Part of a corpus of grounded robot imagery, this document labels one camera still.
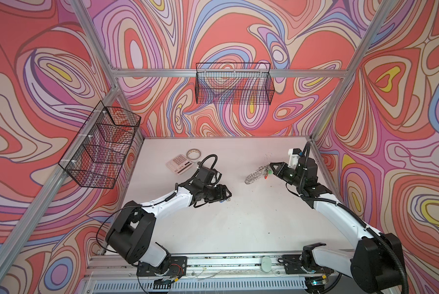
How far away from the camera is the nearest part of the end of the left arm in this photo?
2.44 feet

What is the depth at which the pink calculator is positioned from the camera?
1.03 metres

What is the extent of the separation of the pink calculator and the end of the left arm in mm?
306
